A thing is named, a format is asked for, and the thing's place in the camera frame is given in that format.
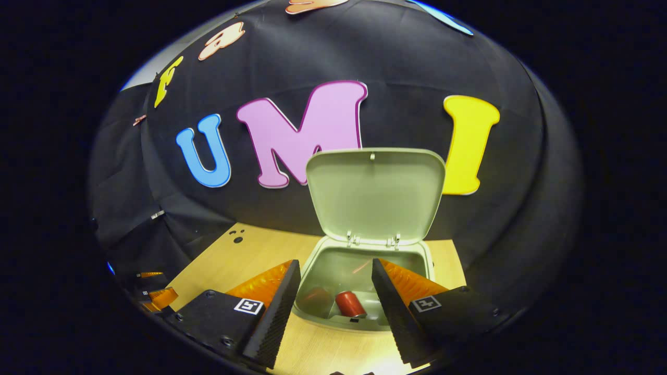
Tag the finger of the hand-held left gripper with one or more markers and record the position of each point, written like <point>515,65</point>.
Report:
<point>164,298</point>
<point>151,274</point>

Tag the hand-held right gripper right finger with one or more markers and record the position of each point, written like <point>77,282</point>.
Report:
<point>393,317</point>

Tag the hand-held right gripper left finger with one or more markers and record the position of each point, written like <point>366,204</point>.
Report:
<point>279,317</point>

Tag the red pop can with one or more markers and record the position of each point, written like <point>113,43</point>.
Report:
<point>350,304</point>

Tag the pale green garbage bin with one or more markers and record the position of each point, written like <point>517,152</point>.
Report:
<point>375,192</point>

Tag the wooden desktop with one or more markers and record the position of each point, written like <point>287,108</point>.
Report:
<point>250,255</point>

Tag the silver cloth clip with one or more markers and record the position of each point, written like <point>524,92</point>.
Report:
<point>157,214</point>

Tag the red cloth clip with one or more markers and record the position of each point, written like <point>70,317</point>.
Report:
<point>139,120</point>

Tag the black backdrop cloth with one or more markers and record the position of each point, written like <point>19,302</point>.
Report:
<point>406,67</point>

